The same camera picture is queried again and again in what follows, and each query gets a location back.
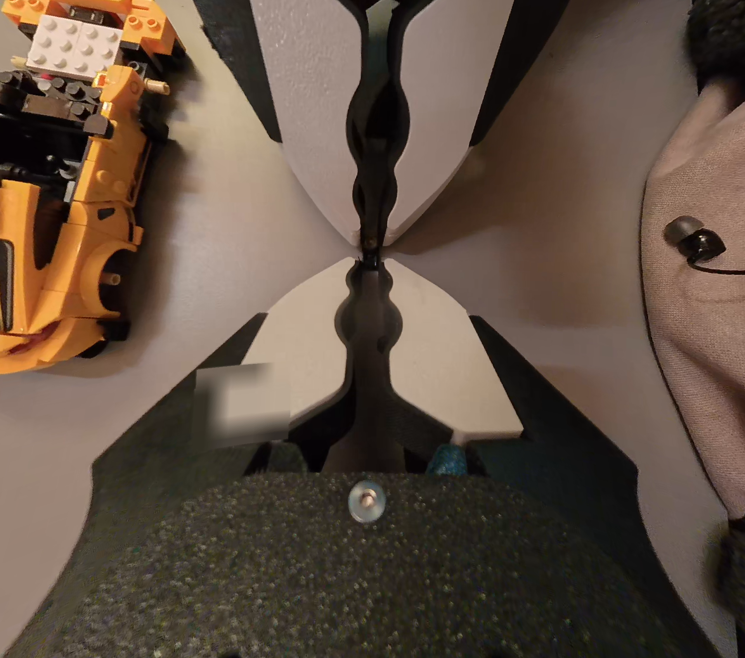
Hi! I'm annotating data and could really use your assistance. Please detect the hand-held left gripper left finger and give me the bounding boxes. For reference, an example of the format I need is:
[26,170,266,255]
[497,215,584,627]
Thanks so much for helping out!
[243,256,366,424]

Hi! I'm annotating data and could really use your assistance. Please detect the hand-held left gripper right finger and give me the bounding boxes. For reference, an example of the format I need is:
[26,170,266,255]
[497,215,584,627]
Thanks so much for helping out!
[378,257,523,436]

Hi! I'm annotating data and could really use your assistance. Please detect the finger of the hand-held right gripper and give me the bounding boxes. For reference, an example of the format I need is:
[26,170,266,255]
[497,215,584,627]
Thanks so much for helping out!
[381,0,522,247]
[240,0,373,248]

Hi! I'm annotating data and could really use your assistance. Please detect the orange lego car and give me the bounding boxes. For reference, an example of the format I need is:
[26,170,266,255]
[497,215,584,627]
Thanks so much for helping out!
[0,0,188,375]

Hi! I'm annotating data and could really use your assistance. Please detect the beige hoodie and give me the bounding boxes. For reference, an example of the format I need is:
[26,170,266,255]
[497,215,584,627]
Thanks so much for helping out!
[640,88,745,526]

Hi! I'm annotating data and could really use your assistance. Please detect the black earbud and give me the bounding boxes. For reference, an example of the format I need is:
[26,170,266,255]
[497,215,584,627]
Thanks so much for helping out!
[664,216,728,267]

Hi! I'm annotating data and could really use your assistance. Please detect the black earbud cable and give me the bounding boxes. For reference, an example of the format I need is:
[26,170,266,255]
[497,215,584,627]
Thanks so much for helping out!
[690,259,745,278]

